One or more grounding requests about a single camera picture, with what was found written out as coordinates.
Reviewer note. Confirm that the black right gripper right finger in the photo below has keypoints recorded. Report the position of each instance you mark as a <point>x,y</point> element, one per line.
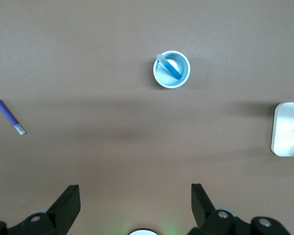
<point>210,218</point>

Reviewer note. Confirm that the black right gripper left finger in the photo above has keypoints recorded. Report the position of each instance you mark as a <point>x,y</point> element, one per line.
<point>61,213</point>

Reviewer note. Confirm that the blue marker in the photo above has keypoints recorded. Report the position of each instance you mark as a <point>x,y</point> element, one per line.
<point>172,68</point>

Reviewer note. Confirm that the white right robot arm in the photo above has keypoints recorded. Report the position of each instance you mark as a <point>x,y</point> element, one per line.
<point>143,232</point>

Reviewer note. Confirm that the purple marker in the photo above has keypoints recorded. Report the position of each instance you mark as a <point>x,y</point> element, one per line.
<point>8,115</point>

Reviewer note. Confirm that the light blue mesh cup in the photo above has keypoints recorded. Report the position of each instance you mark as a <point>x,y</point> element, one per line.
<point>170,82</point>

